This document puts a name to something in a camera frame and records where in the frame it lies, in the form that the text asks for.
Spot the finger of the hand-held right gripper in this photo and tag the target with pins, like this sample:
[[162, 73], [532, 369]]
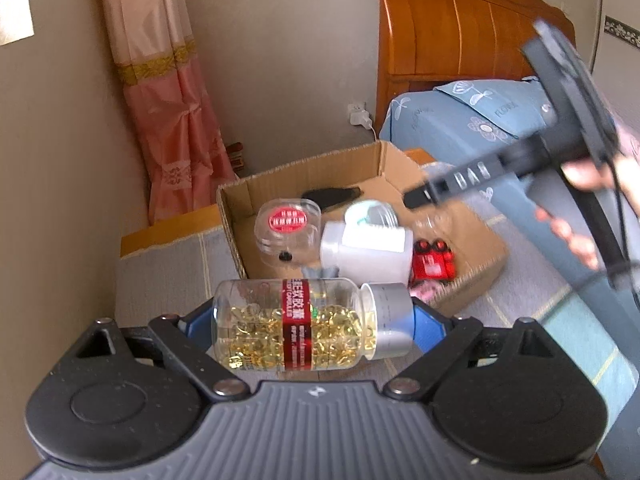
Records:
[[422, 196]]

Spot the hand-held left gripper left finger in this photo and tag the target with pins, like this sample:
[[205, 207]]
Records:
[[200, 325]]

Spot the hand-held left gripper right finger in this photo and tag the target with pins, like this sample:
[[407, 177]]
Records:
[[427, 330]]

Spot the clear jar with silver lid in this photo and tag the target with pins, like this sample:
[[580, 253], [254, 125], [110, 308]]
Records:
[[372, 212]]

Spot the clear capsule bottle silver cap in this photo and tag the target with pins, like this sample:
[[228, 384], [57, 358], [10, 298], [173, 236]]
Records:
[[260, 325]]

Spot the cardboard box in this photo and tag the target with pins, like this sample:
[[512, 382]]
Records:
[[480, 245]]

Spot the white bottle with green label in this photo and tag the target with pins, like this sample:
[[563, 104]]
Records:
[[365, 255]]

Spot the person's right hand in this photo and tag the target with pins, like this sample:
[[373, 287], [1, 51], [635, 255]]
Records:
[[585, 176]]

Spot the blue floral bedding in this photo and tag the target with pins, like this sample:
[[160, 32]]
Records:
[[450, 115]]

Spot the black flat tool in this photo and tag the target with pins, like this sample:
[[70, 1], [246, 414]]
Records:
[[332, 196]]

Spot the clear jar with red label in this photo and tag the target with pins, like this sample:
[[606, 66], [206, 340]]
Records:
[[287, 222]]

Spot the wooden headboard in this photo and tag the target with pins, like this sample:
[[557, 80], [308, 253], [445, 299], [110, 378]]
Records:
[[450, 25]]

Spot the pink curtain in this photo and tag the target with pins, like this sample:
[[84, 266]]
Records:
[[160, 85]]

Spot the white wall charger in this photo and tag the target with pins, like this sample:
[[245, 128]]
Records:
[[358, 114]]

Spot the beige wall paper sheet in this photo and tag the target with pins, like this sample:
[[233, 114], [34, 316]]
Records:
[[15, 0]]

